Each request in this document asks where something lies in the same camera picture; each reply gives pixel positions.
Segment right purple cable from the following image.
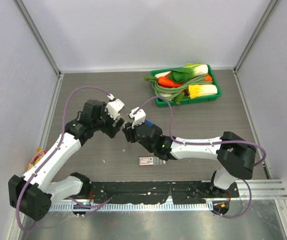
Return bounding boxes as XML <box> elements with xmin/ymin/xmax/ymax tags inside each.
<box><xmin>137</xmin><ymin>96</ymin><xmax>267</xmax><ymax>219</ymax></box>

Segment purple cable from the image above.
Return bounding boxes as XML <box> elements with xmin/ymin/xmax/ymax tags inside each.
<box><xmin>137</xmin><ymin>96</ymin><xmax>267</xmax><ymax>219</ymax></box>
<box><xmin>15</xmin><ymin>86</ymin><xmax>113</xmax><ymax>231</ymax></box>

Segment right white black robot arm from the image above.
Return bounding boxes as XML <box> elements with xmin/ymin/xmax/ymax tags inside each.
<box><xmin>122</xmin><ymin>122</ymin><xmax>257</xmax><ymax>198</ymax></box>

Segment red white staple box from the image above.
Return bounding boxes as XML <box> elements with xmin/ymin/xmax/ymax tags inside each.
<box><xmin>139</xmin><ymin>157</ymin><xmax>166</xmax><ymax>167</ymax></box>

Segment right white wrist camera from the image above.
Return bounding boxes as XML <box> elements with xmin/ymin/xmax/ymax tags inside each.
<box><xmin>129</xmin><ymin>107</ymin><xmax>146</xmax><ymax>129</ymax></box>

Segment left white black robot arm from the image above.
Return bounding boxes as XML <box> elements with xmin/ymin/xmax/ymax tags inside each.
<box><xmin>8</xmin><ymin>99</ymin><xmax>125</xmax><ymax>221</ymax></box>

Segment white green toy bok choy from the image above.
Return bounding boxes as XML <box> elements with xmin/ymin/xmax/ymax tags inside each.
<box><xmin>169</xmin><ymin>63</ymin><xmax>209</xmax><ymax>83</ymax></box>

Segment colourful snack packet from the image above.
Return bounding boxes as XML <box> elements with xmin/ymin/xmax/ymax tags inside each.
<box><xmin>24</xmin><ymin>147</ymin><xmax>48</xmax><ymax>172</ymax></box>

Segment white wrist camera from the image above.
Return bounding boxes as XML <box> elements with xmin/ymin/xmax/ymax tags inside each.
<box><xmin>129</xmin><ymin>107</ymin><xmax>146</xmax><ymax>129</ymax></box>
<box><xmin>106</xmin><ymin>94</ymin><xmax>125</xmax><ymax>120</ymax></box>

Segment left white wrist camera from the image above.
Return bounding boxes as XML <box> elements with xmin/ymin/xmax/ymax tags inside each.
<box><xmin>106</xmin><ymin>94</ymin><xmax>125</xmax><ymax>120</ymax></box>

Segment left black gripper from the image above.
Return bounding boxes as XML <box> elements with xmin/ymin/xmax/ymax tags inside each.
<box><xmin>92</xmin><ymin>102</ymin><xmax>124</xmax><ymax>138</ymax></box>

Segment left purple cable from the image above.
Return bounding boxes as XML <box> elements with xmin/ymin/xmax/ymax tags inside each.
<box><xmin>15</xmin><ymin>86</ymin><xmax>113</xmax><ymax>231</ymax></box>

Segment orange toy carrot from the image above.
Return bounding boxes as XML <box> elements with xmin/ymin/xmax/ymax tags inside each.
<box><xmin>157</xmin><ymin>76</ymin><xmax>183</xmax><ymax>88</ymax></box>

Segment green toy long beans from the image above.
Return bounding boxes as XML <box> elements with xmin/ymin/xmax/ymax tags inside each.
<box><xmin>151</xmin><ymin>74</ymin><xmax>213</xmax><ymax>100</ymax></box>

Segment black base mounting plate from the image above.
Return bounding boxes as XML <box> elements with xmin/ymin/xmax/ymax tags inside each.
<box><xmin>61</xmin><ymin>180</ymin><xmax>241</xmax><ymax>205</ymax></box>

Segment green plastic tray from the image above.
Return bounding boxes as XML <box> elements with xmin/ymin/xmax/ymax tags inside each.
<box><xmin>143</xmin><ymin>64</ymin><xmax>222</xmax><ymax>108</ymax></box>

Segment blue stapler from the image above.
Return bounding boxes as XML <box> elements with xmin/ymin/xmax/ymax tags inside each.
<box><xmin>144</xmin><ymin>120</ymin><xmax>155</xmax><ymax>127</ymax></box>

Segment yellow white toy cabbage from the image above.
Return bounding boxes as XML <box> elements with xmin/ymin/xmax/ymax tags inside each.
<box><xmin>188</xmin><ymin>84</ymin><xmax>218</xmax><ymax>99</ymax></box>

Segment white toy radish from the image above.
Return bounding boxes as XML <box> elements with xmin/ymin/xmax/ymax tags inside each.
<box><xmin>154</xmin><ymin>71</ymin><xmax>172</xmax><ymax>79</ymax></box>

